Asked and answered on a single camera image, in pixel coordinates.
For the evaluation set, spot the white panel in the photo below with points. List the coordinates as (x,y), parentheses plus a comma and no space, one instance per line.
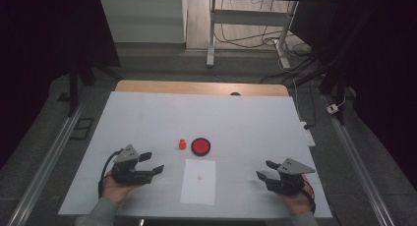
(142,19)

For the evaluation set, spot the person's left hand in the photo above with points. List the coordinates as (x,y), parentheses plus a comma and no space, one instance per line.
(116,191)

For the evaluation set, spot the person's right hand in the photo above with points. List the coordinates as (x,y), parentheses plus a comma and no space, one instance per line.
(296,203)

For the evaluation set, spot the black plug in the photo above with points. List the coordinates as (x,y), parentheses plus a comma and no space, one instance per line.
(307,126)

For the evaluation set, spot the white paper sheet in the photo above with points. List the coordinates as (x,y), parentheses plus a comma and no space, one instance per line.
(198,190)

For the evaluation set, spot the desk with white metal legs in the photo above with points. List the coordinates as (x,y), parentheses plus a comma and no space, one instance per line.
(210,39)

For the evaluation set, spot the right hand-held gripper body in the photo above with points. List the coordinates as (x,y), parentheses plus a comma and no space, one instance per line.
(286,185)

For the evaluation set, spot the small orange stamp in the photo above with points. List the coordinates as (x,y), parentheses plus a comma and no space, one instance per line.
(182,144)

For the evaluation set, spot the round red ink pad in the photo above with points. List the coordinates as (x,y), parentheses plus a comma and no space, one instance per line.
(200,146)

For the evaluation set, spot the black curtain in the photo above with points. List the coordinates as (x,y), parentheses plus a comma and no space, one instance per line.
(39,55)
(383,72)

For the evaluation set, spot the dark floor hatch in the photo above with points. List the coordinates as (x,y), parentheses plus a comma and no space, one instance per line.
(82,128)

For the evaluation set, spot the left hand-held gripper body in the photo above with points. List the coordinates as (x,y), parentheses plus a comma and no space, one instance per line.
(128,175)

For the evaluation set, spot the black metal stand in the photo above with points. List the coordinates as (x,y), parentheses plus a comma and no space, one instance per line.
(341,98)
(73,88)

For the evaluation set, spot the wooden table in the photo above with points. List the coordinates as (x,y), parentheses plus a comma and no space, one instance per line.
(183,87)

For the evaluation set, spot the aluminium rail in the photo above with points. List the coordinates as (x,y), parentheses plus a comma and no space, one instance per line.
(46,163)
(360,167)

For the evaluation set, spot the small white adapter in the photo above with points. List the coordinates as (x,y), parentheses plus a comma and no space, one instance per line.
(332,108)

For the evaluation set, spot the white power strip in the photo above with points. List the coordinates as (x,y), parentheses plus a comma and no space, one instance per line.
(309,137)

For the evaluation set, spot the black table grommet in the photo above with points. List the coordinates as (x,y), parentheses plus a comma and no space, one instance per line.
(235,94)

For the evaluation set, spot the large white table cover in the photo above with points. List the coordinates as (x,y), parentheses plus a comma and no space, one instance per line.
(213,118)

